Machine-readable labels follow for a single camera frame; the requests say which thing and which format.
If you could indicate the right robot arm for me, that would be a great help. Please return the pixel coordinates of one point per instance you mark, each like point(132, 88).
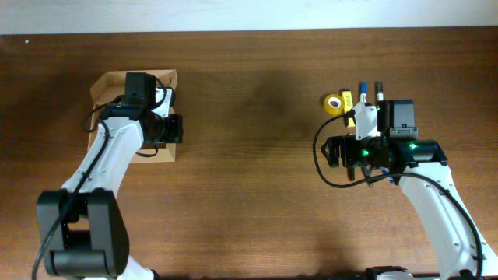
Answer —
point(420, 168)

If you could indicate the brown cardboard box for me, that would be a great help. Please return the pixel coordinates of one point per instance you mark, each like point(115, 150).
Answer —
point(112, 84)

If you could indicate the blue ballpoint pen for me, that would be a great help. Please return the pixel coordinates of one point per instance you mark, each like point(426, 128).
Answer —
point(390, 179)

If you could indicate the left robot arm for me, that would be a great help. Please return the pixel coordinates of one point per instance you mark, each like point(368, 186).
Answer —
point(82, 232)

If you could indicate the yellow highlighter marker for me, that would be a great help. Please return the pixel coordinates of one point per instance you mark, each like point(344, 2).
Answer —
point(348, 105)

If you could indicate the blue capped whiteboard marker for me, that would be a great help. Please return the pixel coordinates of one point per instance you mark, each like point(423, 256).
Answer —
point(363, 92)

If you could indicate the black ballpoint pen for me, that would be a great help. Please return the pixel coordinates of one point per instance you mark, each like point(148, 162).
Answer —
point(367, 171)

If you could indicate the yellow tape roll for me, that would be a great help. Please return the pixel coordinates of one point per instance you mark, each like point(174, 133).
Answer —
point(333, 104)

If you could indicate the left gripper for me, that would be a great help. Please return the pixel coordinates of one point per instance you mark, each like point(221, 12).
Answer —
point(175, 131)

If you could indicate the black capped whiteboard marker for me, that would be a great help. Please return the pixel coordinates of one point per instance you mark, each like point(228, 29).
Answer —
point(380, 92)

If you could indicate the black permanent marker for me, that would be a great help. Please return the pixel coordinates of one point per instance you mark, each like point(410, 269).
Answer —
point(351, 174)

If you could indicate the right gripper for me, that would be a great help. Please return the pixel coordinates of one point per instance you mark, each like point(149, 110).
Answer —
point(349, 157)

